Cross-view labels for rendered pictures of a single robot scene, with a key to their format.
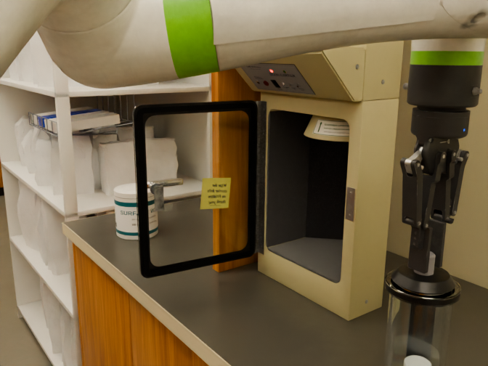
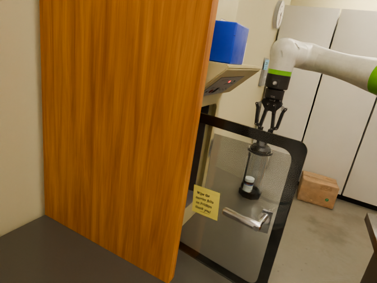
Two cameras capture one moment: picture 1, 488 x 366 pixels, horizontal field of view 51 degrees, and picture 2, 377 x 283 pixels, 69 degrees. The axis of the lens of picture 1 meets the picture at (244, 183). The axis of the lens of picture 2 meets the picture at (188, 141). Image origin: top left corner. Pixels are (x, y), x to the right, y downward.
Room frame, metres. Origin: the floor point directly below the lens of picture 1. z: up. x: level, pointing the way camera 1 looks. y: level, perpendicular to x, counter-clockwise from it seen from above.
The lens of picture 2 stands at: (1.53, 0.57, 1.53)
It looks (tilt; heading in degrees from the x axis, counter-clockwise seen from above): 18 degrees down; 241
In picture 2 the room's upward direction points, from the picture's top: 9 degrees clockwise
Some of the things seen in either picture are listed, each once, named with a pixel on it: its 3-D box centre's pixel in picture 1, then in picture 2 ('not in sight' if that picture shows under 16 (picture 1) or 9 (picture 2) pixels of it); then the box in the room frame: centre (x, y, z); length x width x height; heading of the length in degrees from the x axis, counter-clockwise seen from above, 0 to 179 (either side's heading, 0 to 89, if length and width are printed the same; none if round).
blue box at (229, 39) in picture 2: not in sight; (221, 42); (1.15, -0.04, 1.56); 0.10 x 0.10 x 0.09; 36
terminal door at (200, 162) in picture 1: (200, 187); (222, 201); (1.16, 0.10, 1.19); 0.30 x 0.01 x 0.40; 119
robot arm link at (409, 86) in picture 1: (440, 86); (276, 82); (0.71, -0.27, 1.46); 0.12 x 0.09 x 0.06; 36
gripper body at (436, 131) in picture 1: (437, 140); (272, 100); (0.71, -0.27, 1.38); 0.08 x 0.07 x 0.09; 126
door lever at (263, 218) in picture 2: not in sight; (245, 216); (1.15, 0.18, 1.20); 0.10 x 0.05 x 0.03; 119
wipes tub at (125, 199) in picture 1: (136, 210); not in sight; (1.53, 0.34, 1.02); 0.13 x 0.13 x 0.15
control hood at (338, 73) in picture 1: (286, 72); (224, 80); (1.09, -0.09, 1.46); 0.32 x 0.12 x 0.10; 36
